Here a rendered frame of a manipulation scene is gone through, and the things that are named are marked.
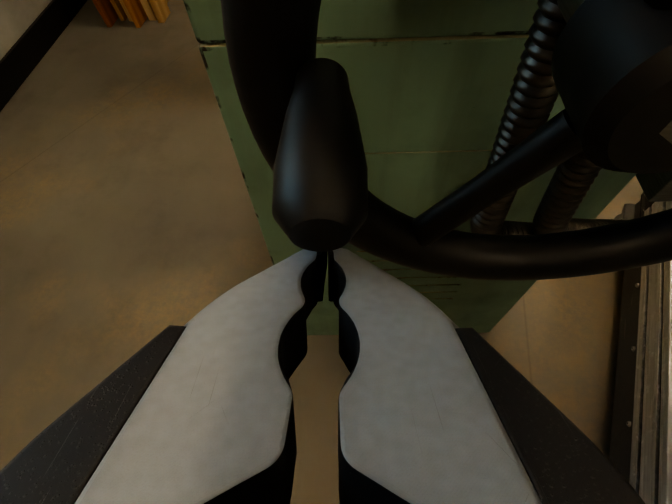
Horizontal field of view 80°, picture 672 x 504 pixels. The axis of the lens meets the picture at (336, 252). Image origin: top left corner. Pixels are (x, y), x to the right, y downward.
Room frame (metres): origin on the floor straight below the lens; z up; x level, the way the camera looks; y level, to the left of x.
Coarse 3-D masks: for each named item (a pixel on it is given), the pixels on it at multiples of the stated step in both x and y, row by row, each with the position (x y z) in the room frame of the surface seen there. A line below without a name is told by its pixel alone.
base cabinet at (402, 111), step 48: (336, 48) 0.29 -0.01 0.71; (384, 48) 0.29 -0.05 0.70; (432, 48) 0.29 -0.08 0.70; (480, 48) 0.29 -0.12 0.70; (384, 96) 0.29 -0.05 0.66; (432, 96) 0.29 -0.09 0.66; (480, 96) 0.29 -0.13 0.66; (240, 144) 0.30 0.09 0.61; (384, 144) 0.29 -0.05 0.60; (432, 144) 0.29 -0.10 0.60; (480, 144) 0.29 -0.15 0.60; (384, 192) 0.29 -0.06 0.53; (432, 192) 0.29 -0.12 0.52; (528, 192) 0.28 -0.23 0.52; (288, 240) 0.30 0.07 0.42; (432, 288) 0.29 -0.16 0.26; (480, 288) 0.28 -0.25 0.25; (528, 288) 0.28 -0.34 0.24
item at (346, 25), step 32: (192, 0) 0.30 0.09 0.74; (352, 0) 0.29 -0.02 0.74; (384, 0) 0.29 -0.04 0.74; (416, 0) 0.29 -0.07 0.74; (448, 0) 0.29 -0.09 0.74; (480, 0) 0.29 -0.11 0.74; (512, 0) 0.29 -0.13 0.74; (320, 32) 0.30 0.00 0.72; (352, 32) 0.29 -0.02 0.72; (384, 32) 0.29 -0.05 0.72; (416, 32) 0.29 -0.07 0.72; (448, 32) 0.29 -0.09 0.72; (480, 32) 0.29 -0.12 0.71; (512, 32) 0.29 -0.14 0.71
